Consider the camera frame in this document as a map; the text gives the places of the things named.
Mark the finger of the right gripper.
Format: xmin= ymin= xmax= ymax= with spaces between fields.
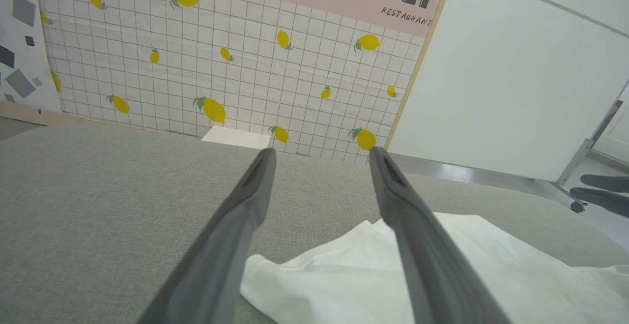
xmin=580 ymin=174 xmax=629 ymax=193
xmin=570 ymin=187 xmax=629 ymax=218

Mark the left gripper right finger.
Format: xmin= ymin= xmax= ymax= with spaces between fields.
xmin=369 ymin=147 xmax=512 ymax=324

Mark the lemon pattern partition panel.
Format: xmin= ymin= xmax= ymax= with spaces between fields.
xmin=34 ymin=0 xmax=457 ymax=165

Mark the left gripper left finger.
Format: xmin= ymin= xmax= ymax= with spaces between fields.
xmin=138 ymin=147 xmax=277 ymax=324

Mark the white partition board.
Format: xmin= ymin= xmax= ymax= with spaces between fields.
xmin=386 ymin=0 xmax=629 ymax=182

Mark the white t-shirt garment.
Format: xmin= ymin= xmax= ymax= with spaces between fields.
xmin=240 ymin=213 xmax=629 ymax=324

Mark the white box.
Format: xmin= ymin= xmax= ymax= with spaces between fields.
xmin=201 ymin=126 xmax=271 ymax=149

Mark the grey metal board frame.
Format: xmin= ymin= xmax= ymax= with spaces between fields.
xmin=388 ymin=81 xmax=629 ymax=214

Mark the grey shapes wall panel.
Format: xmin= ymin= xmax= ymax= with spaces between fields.
xmin=0 ymin=0 xmax=63 ymax=114

